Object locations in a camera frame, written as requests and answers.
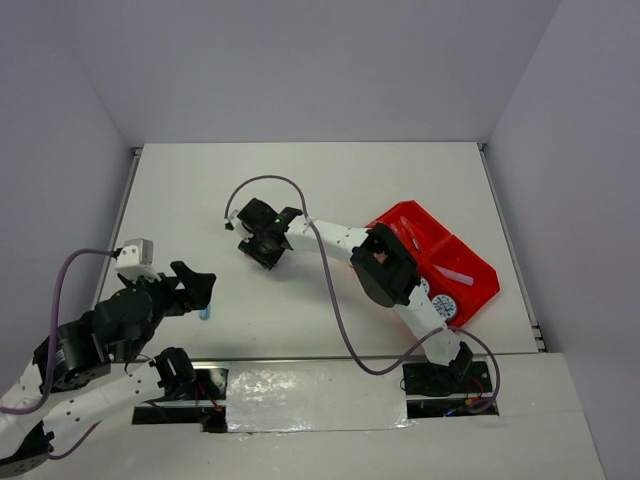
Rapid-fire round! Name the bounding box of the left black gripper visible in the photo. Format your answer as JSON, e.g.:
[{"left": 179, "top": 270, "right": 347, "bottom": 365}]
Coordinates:
[{"left": 122, "top": 259, "right": 218, "bottom": 359}]

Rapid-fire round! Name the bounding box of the blue highlighter pen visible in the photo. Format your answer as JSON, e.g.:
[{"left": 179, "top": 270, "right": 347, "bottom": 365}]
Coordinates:
[{"left": 199, "top": 305, "right": 211, "bottom": 321}]

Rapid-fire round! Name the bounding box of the red pen refill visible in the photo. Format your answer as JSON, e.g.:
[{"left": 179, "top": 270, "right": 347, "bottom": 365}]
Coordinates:
[{"left": 400, "top": 216, "right": 422, "bottom": 253}]

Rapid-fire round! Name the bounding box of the blue tape stack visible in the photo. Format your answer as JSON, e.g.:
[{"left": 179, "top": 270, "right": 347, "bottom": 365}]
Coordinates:
[
  {"left": 420, "top": 277, "right": 431, "bottom": 296},
  {"left": 431, "top": 294, "right": 458, "bottom": 322}
]

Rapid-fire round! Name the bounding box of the pink eraser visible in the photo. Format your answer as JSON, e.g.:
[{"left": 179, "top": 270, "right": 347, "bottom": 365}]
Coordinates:
[{"left": 434, "top": 265, "right": 474, "bottom": 286}]

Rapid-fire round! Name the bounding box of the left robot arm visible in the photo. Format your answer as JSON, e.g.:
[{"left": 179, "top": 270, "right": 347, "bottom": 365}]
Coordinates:
[{"left": 1, "top": 261, "right": 216, "bottom": 478}]

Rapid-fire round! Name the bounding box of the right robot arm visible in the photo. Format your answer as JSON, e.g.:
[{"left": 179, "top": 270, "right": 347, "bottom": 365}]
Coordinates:
[{"left": 225, "top": 198, "right": 473, "bottom": 391}]

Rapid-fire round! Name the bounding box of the silver foil base cover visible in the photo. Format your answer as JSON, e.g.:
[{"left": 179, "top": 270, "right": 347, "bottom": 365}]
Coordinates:
[{"left": 226, "top": 360, "right": 411, "bottom": 434}]

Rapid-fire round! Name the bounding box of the red plastic bin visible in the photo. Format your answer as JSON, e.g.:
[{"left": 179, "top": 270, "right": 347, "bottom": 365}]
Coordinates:
[{"left": 369, "top": 200, "right": 501, "bottom": 327}]

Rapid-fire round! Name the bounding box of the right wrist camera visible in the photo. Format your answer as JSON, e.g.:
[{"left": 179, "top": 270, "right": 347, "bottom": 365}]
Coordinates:
[{"left": 224, "top": 216, "right": 252, "bottom": 241}]

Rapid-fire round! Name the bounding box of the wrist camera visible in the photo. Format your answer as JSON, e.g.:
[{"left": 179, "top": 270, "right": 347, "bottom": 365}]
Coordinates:
[
  {"left": 115, "top": 238, "right": 160, "bottom": 282},
  {"left": 224, "top": 216, "right": 252, "bottom": 241}
]

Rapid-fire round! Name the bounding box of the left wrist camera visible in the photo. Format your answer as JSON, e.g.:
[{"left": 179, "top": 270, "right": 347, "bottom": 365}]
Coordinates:
[{"left": 115, "top": 238, "right": 160, "bottom": 282}]

